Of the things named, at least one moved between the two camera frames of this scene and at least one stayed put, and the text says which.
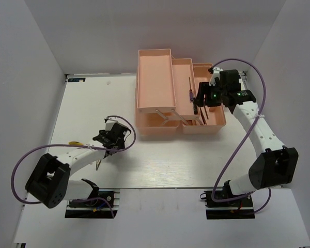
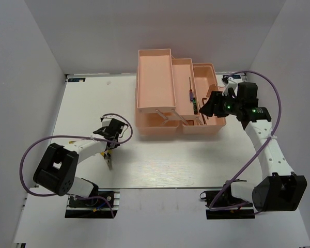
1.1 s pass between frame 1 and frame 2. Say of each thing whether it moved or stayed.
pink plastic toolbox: stayed
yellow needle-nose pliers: moved
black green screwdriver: stayed
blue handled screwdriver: stayed
